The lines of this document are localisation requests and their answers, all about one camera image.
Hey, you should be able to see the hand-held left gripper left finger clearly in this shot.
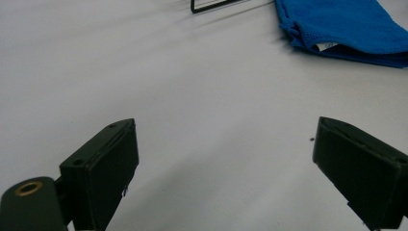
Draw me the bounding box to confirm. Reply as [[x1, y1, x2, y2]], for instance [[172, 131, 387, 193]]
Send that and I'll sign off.
[[59, 117, 140, 231]]

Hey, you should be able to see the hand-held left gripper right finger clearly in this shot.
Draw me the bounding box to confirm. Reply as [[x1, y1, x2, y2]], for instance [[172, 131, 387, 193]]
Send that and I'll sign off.
[[312, 115, 408, 231]]

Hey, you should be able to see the blue folded cloth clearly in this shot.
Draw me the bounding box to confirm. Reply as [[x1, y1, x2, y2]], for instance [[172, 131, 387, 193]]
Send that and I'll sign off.
[[274, 0, 408, 69]]

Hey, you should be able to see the black wire frame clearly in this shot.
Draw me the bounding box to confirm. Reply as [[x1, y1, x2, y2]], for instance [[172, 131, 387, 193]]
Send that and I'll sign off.
[[190, 0, 248, 14]]

